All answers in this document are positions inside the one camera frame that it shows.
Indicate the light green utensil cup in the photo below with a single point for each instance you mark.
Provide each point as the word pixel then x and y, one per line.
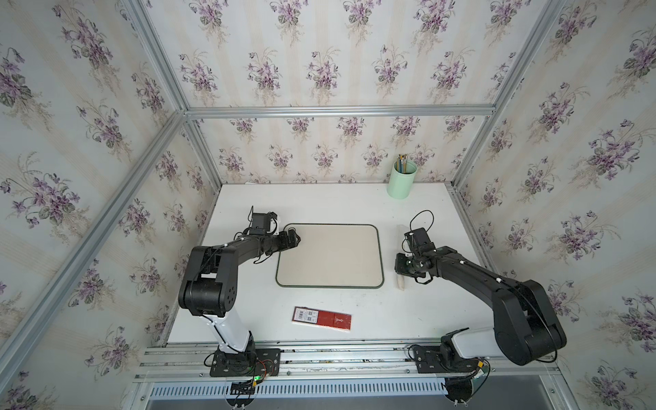
pixel 400 185

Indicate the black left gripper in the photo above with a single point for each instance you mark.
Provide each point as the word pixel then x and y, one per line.
pixel 292 243

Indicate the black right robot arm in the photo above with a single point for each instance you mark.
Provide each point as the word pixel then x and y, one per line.
pixel 525 324

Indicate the aluminium mounting rail frame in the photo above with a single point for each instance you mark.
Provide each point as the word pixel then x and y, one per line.
pixel 347 359

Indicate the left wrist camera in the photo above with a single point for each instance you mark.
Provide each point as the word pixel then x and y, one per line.
pixel 263 223

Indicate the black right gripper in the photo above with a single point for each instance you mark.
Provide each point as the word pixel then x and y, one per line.
pixel 398 266

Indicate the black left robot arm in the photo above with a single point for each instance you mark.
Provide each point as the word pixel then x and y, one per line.
pixel 209 285

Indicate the white ventilation grille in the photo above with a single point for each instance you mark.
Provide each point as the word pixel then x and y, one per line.
pixel 318 388

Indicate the beige green-rimmed cutting board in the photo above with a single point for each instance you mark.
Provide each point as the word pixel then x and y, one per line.
pixel 332 256

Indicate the red flat box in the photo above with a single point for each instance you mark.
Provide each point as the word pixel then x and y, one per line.
pixel 322 318

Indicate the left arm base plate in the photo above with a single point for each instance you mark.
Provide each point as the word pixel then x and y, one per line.
pixel 258 364

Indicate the utensils in cup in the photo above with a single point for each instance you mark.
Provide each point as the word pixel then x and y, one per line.
pixel 402 164

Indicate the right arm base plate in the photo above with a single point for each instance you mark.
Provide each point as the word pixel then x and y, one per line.
pixel 441 359

